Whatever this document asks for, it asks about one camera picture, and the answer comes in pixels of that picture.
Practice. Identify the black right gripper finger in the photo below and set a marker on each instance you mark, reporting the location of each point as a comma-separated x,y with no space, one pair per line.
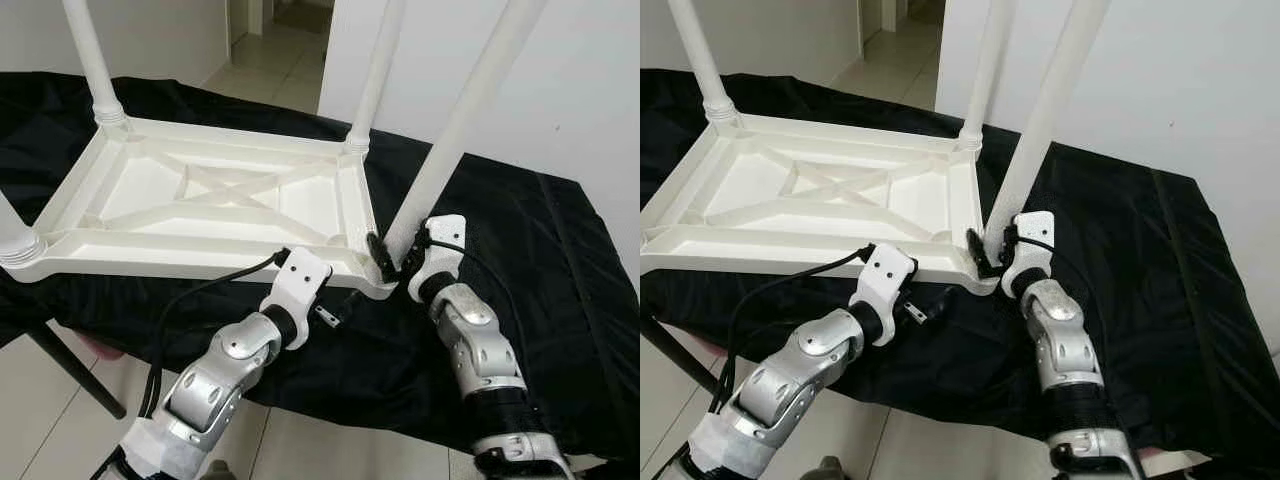
980,250
382,255

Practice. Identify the white plastic table leg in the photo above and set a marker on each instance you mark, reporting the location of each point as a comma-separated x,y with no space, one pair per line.
470,110
705,50
1050,100
95,50
15,240
985,70
375,70

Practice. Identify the white plastic children table top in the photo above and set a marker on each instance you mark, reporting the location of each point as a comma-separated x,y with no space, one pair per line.
130,200
740,195

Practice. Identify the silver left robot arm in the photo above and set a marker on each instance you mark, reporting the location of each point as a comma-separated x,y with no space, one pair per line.
790,380
220,370

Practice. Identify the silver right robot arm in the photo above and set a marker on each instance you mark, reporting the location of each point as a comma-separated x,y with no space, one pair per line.
480,345
1065,340

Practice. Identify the black table cloth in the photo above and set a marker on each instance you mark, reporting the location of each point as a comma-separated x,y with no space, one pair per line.
1190,330
570,330

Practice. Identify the grey left robot foot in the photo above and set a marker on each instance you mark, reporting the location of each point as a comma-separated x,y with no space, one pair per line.
830,470
220,472

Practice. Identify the pink table with black legs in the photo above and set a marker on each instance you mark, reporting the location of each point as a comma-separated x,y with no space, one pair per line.
680,350
80,375

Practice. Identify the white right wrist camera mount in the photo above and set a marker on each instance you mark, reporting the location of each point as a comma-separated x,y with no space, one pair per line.
445,235
1035,232

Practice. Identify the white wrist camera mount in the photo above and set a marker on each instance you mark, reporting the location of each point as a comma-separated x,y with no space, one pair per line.
1035,232
445,235
885,270
300,275

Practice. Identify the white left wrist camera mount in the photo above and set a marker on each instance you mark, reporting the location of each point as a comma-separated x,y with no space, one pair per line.
885,270
300,275

